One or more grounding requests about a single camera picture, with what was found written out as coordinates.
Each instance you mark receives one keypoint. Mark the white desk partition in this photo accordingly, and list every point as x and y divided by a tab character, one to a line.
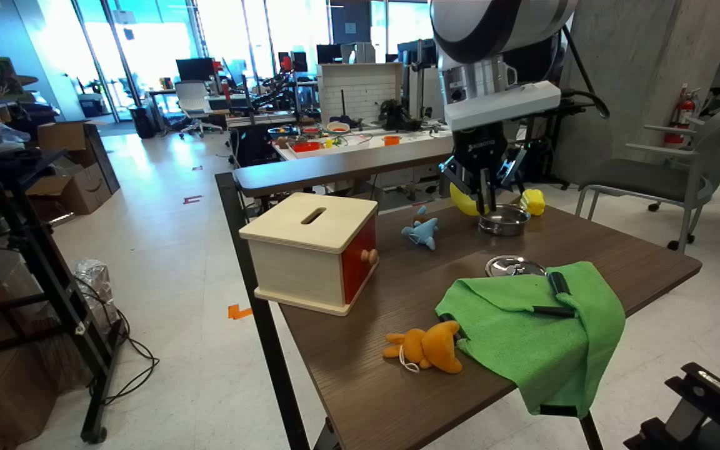
361	92

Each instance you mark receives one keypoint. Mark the glass pot lid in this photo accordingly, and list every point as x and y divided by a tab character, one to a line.
510	266

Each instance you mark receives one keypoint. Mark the red fire extinguisher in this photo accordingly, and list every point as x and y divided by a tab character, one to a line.
682	116

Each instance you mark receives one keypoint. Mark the black computer monitor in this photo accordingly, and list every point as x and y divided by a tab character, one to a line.
196	68

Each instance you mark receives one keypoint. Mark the thick black marker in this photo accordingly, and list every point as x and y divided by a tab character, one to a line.
559	284

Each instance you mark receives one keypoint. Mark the small steel pot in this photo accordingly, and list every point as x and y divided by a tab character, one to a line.
504	224

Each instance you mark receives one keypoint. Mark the wooden box with red drawer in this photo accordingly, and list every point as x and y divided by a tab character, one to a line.
310	251

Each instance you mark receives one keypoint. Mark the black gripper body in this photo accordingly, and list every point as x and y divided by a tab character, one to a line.
492	152

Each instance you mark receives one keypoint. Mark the white office chair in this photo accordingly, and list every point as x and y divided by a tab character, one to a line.
194	104

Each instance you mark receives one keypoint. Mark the red tray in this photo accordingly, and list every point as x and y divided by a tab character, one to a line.
306	147

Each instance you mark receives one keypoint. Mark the black metal shelf rack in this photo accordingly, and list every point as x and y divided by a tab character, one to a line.
36	277

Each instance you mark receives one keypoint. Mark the white black Franka robot arm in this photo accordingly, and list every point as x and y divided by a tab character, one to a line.
500	26

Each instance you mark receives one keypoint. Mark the green cloth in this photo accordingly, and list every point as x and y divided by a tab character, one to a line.
544	341

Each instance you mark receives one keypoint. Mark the thin black marker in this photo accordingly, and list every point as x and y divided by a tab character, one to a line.
554	311

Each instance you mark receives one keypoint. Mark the blue plush toy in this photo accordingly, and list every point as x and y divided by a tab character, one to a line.
421	233

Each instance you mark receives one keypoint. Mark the black machine on desk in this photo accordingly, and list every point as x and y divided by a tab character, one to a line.
392	113

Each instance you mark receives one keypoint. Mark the grey armchair on casters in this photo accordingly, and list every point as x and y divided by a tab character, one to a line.
694	158

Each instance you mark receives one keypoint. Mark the orange plush toy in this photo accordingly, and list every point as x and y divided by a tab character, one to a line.
431	346

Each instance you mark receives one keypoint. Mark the long white desk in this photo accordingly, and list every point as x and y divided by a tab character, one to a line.
361	152

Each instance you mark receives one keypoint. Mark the large cardboard box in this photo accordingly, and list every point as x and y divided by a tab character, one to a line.
72	179

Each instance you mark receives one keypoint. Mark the orange bowl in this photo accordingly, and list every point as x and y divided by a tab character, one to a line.
390	141

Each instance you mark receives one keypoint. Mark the wooden table with black frame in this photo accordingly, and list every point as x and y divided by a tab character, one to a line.
376	403

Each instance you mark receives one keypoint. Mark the yellow banana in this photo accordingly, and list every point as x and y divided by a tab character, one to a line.
464	203

